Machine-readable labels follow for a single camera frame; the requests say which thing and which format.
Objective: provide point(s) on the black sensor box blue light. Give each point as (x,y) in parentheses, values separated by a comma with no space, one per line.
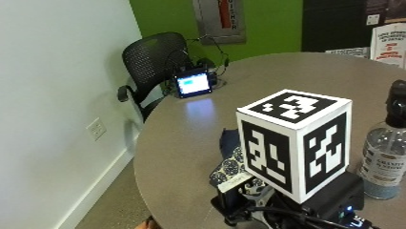
(338,197)

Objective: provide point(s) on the black cabinet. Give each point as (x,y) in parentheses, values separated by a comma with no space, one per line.
(334,24)

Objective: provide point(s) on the blue patterned cloth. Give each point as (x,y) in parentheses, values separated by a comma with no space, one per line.
(227,159)

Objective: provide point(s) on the grey printed paper stack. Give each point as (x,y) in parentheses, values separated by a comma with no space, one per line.
(347,52)

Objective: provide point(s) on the white cube with black markers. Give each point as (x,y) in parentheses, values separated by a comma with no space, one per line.
(295,140)

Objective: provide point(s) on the white sign with red print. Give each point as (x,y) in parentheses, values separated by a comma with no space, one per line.
(389,44)

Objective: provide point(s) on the small device with lit screen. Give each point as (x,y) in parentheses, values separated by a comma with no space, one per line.
(193,83)

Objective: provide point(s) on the clear water bottle black cap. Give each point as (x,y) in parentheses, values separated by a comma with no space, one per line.
(385,149)

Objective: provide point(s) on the black mesh office chair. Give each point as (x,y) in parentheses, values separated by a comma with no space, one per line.
(149,60)

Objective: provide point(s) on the small white label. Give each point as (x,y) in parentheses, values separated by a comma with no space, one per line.
(373,19)

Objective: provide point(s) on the white wall outlet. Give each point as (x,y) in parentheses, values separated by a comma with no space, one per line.
(96,129)

